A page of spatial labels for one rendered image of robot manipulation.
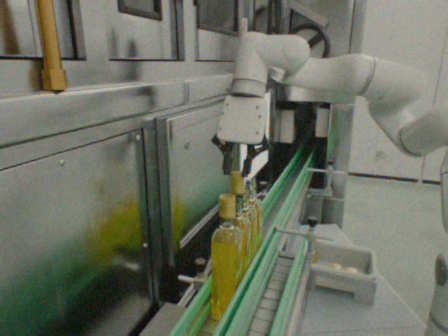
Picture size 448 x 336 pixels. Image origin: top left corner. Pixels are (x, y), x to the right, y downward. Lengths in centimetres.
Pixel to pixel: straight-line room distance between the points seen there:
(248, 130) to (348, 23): 114
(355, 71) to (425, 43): 378
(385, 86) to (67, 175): 63
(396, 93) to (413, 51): 372
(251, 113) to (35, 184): 42
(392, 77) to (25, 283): 74
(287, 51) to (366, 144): 392
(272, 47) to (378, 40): 380
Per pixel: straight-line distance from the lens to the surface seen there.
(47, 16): 51
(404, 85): 83
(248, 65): 75
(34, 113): 48
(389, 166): 470
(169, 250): 82
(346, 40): 178
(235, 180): 75
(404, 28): 454
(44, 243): 57
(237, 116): 74
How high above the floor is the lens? 143
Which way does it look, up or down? 17 degrees down
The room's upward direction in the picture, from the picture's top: straight up
